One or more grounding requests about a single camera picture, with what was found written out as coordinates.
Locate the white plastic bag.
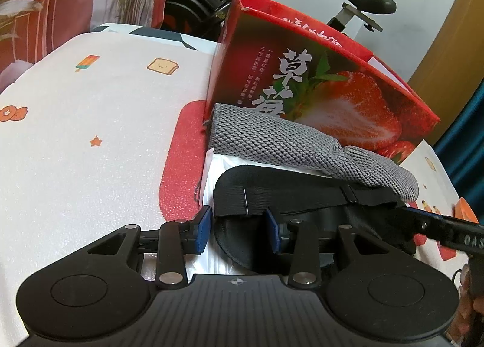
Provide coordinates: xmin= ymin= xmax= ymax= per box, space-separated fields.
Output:
xmin=185 ymin=148 xmax=335 ymax=277

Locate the grey knit cloth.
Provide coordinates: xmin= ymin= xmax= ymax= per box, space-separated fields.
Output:
xmin=206 ymin=103 xmax=420 ymax=201

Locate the red strawberry cardboard box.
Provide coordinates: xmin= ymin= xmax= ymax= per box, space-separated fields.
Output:
xmin=204 ymin=0 xmax=442 ymax=166

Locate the person's right hand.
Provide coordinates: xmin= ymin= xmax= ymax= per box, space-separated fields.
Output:
xmin=454 ymin=267 xmax=484 ymax=339

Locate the black eye mask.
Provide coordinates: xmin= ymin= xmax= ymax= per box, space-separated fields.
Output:
xmin=212 ymin=164 xmax=417 ymax=273

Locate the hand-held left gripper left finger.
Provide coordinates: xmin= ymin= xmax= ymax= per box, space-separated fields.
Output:
xmin=86 ymin=206 xmax=211 ymax=289

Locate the red foam mat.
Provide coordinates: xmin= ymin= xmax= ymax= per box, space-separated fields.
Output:
xmin=159 ymin=101 xmax=217 ymax=224

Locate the teal curtain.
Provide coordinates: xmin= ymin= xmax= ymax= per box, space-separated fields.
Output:
xmin=432 ymin=79 xmax=484 ymax=205

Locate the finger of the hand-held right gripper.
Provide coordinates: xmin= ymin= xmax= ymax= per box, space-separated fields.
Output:
xmin=393 ymin=206 xmax=447 ymax=256

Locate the wooden door frame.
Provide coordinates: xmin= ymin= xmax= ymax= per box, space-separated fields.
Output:
xmin=407 ymin=0 xmax=484 ymax=144

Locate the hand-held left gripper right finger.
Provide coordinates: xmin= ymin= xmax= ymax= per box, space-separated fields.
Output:
xmin=265 ymin=206 xmax=382 ymax=290

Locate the white printed table cover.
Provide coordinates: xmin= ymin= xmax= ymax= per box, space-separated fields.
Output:
xmin=0 ymin=23 xmax=471 ymax=297

